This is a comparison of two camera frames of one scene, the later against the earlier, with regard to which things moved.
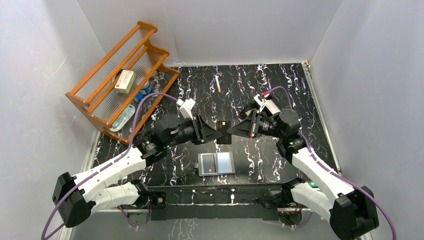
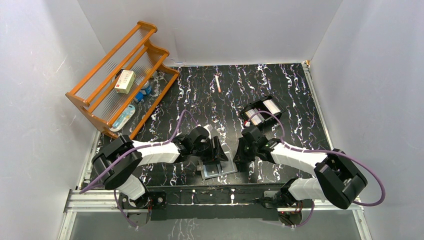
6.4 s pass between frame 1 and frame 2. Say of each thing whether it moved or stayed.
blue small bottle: stayed
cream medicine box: stayed
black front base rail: stayed
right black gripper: moved
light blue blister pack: stayed
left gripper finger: moved
